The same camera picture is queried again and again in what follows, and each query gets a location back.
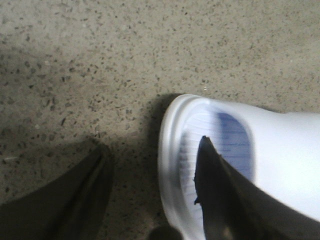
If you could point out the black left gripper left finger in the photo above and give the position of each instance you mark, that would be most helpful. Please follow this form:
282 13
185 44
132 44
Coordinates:
72 207

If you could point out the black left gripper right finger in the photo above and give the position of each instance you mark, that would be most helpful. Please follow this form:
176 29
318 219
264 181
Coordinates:
233 208

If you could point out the light blue slipper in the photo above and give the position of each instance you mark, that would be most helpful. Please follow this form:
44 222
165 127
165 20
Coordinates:
278 152

